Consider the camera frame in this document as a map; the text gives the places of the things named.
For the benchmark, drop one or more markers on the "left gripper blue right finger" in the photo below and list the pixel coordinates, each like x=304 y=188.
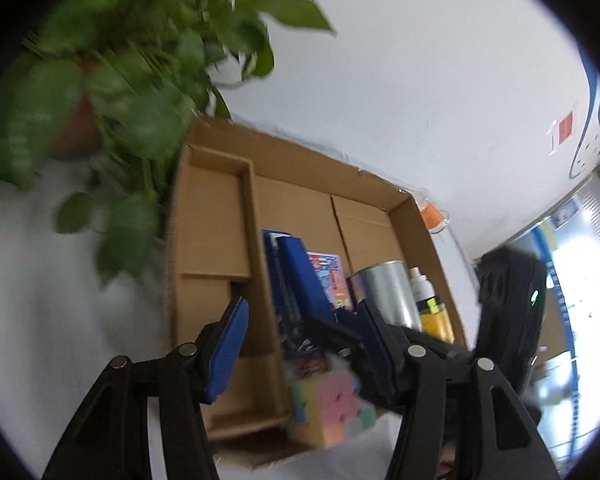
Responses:
x=508 y=446

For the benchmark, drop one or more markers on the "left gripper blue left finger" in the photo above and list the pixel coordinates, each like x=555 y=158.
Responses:
x=107 y=437

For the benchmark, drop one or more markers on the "silver metal canister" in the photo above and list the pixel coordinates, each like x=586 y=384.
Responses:
x=386 y=285

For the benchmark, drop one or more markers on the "colourful board game box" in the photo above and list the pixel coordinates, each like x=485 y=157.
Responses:
x=329 y=271

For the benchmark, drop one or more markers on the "pastel rubik's cube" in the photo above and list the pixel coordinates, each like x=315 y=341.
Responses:
x=327 y=410

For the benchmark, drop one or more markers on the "white tube bottle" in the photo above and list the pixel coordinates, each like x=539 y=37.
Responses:
x=423 y=292

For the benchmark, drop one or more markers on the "yellow-label chrysanthemum jar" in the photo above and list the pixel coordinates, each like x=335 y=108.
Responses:
x=435 y=319

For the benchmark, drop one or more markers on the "orange clear plastic cup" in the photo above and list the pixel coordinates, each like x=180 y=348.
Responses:
x=435 y=219

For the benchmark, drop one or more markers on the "cardboard box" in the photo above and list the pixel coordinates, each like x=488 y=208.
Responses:
x=234 y=183

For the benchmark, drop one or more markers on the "green potted plant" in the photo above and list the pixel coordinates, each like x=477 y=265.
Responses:
x=120 y=82

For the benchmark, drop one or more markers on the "black tracking camera box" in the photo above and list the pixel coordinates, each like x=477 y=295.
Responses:
x=512 y=294

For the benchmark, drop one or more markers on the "red wall sign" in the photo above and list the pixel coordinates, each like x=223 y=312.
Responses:
x=561 y=130

